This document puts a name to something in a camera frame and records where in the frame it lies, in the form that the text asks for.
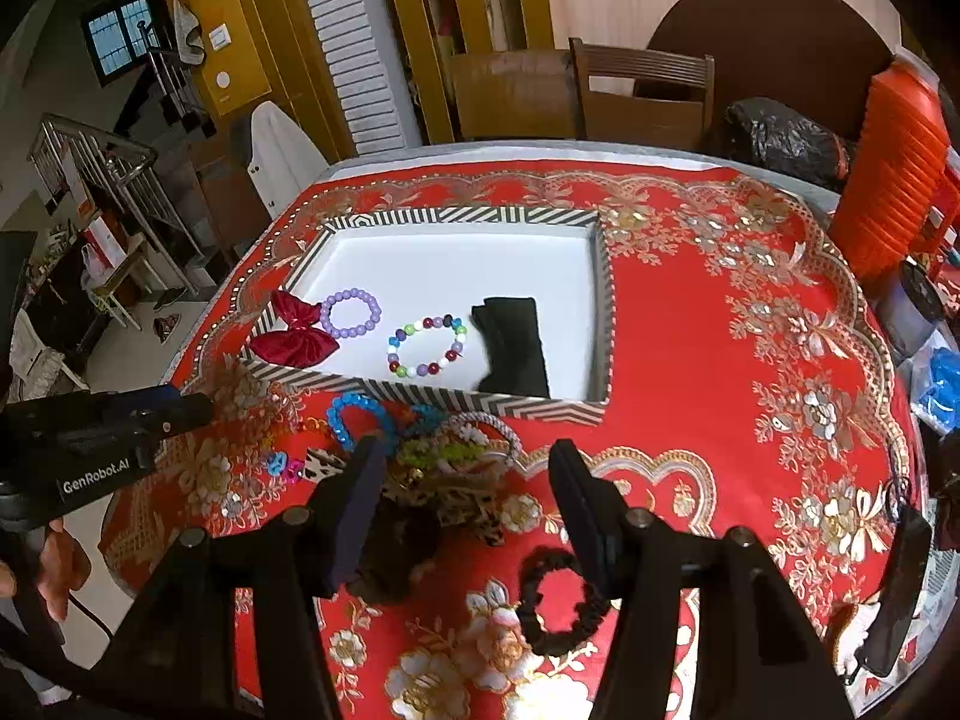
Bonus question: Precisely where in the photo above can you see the person's left hand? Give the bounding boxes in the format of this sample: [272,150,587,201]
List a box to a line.
[39,517,92,623]

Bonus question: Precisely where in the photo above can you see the multicolour bead bracelet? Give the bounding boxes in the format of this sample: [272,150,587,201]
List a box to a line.
[387,313,467,380]

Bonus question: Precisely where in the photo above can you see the red floral tablecloth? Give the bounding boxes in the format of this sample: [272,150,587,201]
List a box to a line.
[97,157,927,720]

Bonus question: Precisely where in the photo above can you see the turquoise bead bracelet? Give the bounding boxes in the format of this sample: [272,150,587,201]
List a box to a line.
[397,403,443,440]

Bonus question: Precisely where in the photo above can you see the brown scrunchie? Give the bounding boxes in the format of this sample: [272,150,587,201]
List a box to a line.
[352,495,445,605]

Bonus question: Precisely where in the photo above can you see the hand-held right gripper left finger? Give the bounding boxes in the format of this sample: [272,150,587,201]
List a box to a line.
[90,435,388,720]

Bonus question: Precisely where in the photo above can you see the white ironing board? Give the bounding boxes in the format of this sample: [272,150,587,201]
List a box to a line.
[247,101,331,222]

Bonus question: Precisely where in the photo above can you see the blue bead bracelet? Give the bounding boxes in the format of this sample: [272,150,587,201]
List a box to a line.
[328,392,397,458]

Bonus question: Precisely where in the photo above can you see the hanging grey cloth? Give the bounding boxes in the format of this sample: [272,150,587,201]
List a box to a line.
[171,0,207,68]

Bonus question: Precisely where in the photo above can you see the red satin bow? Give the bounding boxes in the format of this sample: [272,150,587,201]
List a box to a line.
[249,290,340,370]

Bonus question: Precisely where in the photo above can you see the purple bead bracelet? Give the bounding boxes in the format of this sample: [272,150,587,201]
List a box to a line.
[320,287,382,339]

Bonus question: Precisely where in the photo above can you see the window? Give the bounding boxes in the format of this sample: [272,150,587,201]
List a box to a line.
[81,0,162,87]

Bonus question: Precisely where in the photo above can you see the white plastic chair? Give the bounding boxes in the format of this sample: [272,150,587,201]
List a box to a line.
[11,307,91,398]

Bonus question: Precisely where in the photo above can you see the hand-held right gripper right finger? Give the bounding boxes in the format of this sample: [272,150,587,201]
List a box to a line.
[549,439,856,720]

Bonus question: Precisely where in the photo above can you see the leopard print bow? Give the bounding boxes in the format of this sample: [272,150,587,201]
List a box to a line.
[300,446,511,548]

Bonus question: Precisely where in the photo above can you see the black white striped box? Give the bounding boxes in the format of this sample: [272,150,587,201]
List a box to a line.
[238,204,612,425]

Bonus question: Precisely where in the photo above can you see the grey jar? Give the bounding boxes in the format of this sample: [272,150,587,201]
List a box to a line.
[874,262,938,361]

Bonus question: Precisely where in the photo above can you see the metal rack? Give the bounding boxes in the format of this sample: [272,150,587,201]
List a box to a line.
[28,112,207,293]

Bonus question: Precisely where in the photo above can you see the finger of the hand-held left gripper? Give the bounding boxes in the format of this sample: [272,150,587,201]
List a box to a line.
[97,385,213,437]

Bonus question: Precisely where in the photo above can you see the stack of orange stools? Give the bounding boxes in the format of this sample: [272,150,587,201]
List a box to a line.
[829,64,960,282]

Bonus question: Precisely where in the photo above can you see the black folded cloth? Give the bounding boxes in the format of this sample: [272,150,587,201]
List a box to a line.
[470,296,552,398]

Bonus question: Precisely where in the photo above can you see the red white box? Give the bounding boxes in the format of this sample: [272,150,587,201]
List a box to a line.
[82,214,128,271]

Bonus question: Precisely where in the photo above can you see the black plastic bag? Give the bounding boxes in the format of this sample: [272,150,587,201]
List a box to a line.
[724,97,852,190]

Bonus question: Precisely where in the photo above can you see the green bead bracelet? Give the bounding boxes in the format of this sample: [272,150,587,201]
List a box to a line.
[396,439,482,467]

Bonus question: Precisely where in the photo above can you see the blue plastic bag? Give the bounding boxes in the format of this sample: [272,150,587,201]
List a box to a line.
[928,349,960,428]

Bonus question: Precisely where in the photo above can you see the round dark brown tabletop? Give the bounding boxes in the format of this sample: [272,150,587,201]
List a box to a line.
[646,0,897,143]

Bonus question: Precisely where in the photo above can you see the wooden chair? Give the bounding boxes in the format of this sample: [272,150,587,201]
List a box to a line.
[448,49,582,143]
[568,37,717,155]

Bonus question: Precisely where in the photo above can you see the white louvre door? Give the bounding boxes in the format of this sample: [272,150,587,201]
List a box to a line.
[289,0,425,155]

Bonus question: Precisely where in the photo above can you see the black scrunchie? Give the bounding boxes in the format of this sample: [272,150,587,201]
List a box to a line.
[519,547,612,653]

